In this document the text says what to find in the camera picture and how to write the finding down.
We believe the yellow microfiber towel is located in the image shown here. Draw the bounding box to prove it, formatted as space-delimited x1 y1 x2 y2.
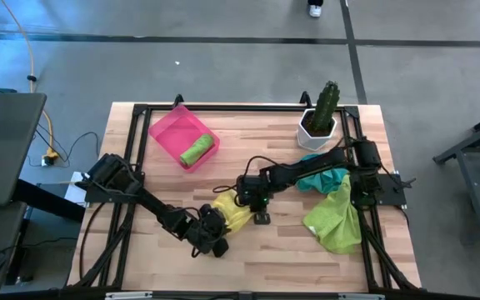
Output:
209 188 255 235

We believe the pink plastic basket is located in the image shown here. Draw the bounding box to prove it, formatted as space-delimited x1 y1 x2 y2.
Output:
147 104 222 174

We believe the teal microfiber towel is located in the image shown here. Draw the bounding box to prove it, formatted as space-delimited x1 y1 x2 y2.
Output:
296 152 352 195

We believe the lime green microfiber towel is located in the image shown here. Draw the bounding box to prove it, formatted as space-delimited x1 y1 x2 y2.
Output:
302 173 363 256

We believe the tall green cactus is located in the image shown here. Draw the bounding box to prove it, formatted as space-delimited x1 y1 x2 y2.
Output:
308 80 342 135

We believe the white paper sheet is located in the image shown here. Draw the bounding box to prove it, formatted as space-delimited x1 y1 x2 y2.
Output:
62 170 93 208

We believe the black desk support beam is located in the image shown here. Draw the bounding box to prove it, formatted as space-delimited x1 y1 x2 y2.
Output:
12 178 87 223

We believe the yellow black power plug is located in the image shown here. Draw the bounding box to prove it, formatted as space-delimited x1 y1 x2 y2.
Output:
41 150 61 168

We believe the person's foot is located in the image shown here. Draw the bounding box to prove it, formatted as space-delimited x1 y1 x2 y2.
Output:
307 0 325 19

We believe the dark metal cart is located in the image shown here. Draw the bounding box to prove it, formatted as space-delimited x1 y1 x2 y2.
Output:
432 105 480 245

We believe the dark grey desk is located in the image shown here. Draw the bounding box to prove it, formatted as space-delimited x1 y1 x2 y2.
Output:
0 92 48 208

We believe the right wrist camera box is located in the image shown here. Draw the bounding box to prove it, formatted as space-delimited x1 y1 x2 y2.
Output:
253 211 272 227

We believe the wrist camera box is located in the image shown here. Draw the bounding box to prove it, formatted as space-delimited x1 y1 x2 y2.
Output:
253 211 272 227
211 237 231 258

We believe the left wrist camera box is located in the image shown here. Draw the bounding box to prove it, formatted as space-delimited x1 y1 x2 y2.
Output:
211 237 231 258

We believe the black aluminium table frame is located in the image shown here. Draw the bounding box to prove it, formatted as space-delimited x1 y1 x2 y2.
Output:
65 92 423 293

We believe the silver metal bracket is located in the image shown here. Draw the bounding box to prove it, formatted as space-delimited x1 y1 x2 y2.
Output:
104 291 154 300
337 292 386 300

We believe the yellow power cable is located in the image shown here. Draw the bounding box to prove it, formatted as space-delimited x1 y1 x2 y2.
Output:
0 0 61 162

